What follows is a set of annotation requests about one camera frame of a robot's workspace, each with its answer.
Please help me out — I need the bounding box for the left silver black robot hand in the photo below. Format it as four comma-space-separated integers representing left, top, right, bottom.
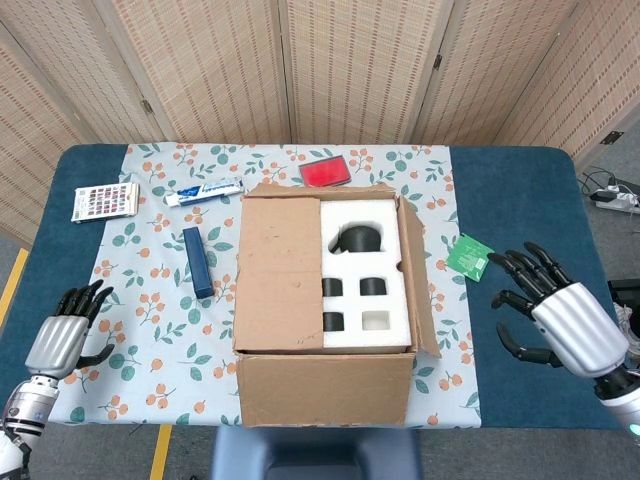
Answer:
23, 279, 116, 381

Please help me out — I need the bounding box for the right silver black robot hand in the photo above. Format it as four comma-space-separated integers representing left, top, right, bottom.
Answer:
487, 242, 630, 379

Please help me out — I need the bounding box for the red cardboard box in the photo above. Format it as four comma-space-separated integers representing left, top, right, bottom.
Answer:
232, 182, 442, 428

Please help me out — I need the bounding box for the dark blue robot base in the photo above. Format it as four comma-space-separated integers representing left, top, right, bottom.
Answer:
209, 426, 424, 480

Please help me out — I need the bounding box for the black box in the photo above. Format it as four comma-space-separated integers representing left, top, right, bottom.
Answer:
607, 278, 640, 309

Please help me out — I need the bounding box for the white box with colourful grid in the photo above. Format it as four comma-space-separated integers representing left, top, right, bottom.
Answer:
70, 182, 140, 224

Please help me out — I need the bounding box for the dark blue slim box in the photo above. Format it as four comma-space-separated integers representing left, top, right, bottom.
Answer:
182, 227, 215, 300

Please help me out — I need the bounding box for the blue and white small package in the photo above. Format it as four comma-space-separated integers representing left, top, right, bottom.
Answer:
163, 177, 245, 208

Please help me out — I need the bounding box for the white sneaker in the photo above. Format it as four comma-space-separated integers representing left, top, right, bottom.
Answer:
617, 304, 640, 360

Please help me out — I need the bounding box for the floral tablecloth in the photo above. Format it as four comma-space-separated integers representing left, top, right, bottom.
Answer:
47, 143, 482, 429

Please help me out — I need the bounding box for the green sachet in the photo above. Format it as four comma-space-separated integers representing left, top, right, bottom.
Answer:
445, 232, 495, 283

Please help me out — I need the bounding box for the white power strip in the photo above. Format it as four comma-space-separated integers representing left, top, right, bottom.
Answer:
589, 184, 640, 214

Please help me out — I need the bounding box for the blue padded table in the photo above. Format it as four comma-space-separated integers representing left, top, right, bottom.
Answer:
0, 143, 629, 431

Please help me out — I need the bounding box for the black teapot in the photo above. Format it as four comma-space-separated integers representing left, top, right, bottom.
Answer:
335, 224, 384, 254

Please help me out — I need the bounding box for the white foam insert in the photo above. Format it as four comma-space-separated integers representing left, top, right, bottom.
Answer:
319, 198, 414, 351

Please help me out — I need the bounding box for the red ink pad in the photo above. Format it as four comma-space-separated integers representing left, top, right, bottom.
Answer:
298, 154, 352, 190

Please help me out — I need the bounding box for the woven folding screen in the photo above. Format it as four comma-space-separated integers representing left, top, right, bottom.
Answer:
0, 0, 640, 251

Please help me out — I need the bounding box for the black floor cable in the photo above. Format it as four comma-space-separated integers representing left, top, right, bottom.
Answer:
579, 168, 624, 197

